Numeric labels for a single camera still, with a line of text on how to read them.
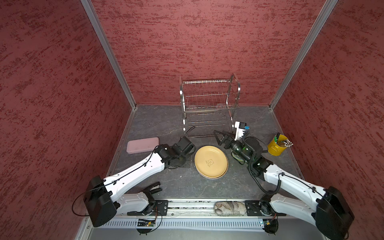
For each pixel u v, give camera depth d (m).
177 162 0.54
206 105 0.83
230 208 0.71
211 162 0.87
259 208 0.72
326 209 0.39
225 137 0.65
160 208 0.74
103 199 0.38
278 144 0.87
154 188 0.79
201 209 0.76
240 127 0.67
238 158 0.69
